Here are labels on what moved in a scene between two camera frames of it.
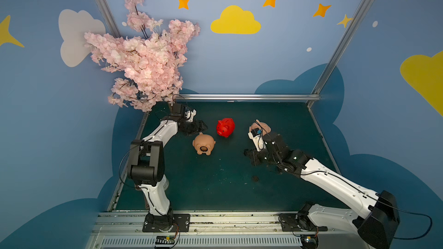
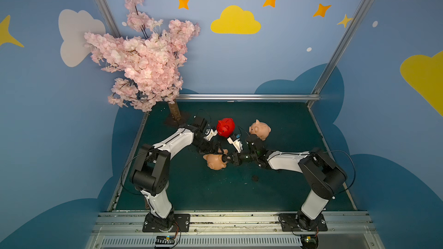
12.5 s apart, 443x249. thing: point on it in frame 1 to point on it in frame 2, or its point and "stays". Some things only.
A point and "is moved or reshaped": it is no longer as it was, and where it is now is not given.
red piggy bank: (225, 127) stays
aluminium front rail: (215, 230) stays
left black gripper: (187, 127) to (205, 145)
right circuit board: (309, 241) stays
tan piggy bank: (265, 127) stays
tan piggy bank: (203, 143) is moved or reshaped
